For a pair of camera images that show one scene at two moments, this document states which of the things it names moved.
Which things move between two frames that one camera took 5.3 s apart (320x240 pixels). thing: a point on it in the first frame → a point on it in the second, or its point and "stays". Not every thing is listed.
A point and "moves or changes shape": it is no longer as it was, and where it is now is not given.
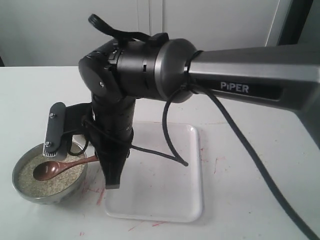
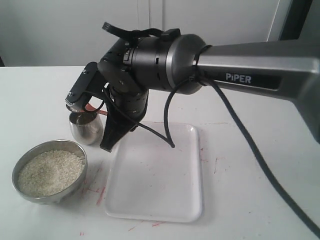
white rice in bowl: (66, 181) stays
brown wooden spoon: (49, 170) moves or changes shape
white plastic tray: (155, 188) stays
